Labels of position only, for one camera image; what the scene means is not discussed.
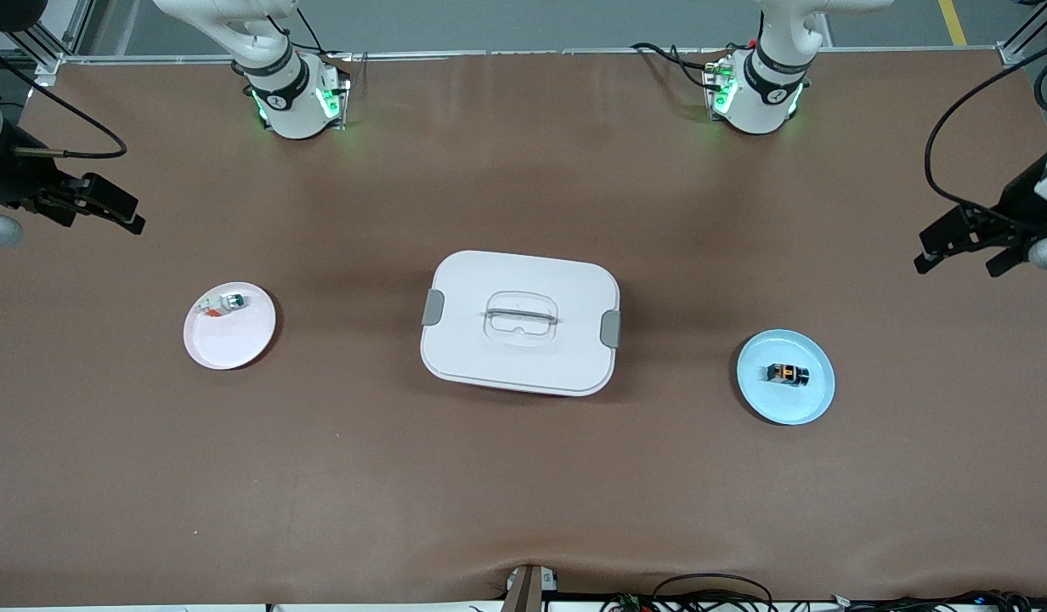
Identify white lidded box grey latches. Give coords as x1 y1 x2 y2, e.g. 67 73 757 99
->
420 250 622 398

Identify light blue round plate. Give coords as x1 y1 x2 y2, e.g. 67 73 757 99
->
736 329 836 426

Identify aluminium frame post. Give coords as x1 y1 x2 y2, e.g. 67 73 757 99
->
12 0 96 88
998 0 1047 69

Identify brown and silver bracket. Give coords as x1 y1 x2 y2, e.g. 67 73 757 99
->
500 564 560 612

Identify black looped cable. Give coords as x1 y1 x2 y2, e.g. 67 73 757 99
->
651 573 776 612

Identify pink round plate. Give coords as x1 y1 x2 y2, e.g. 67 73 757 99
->
184 282 277 371

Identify silver table edge rail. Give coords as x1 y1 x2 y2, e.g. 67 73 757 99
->
60 46 1002 65

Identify black base cable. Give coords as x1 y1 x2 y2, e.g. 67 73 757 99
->
631 41 730 91

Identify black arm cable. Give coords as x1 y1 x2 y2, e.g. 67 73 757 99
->
924 41 1047 232
0 37 130 161

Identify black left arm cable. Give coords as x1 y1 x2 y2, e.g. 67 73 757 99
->
924 41 1047 232

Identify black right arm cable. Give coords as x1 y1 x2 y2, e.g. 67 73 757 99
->
0 37 130 161

